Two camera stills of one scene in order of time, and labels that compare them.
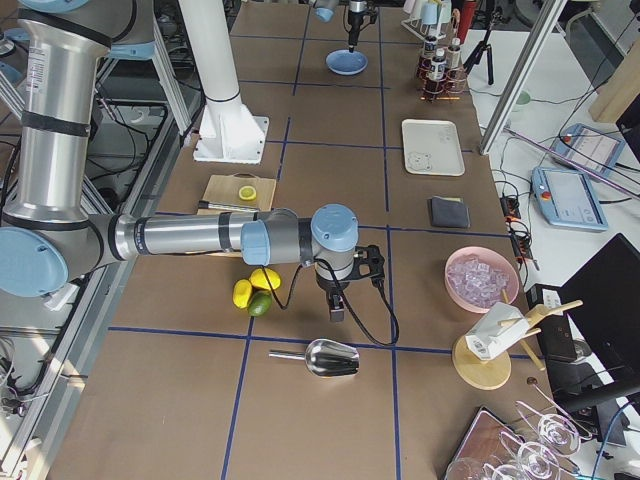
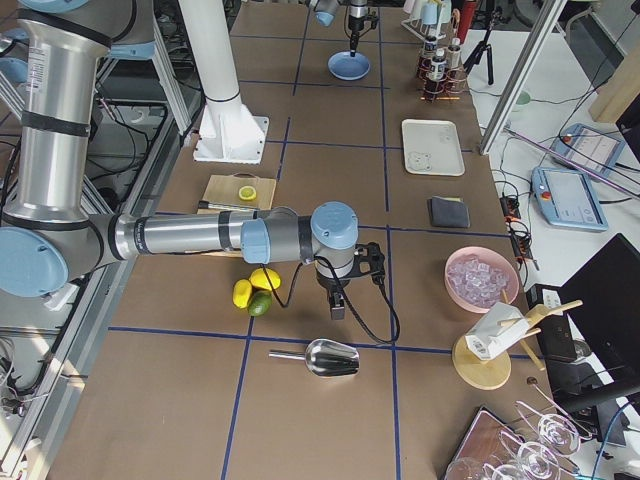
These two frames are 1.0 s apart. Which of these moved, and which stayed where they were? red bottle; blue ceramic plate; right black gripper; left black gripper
Moved: blue ceramic plate
Stayed: right black gripper; left black gripper; red bottle
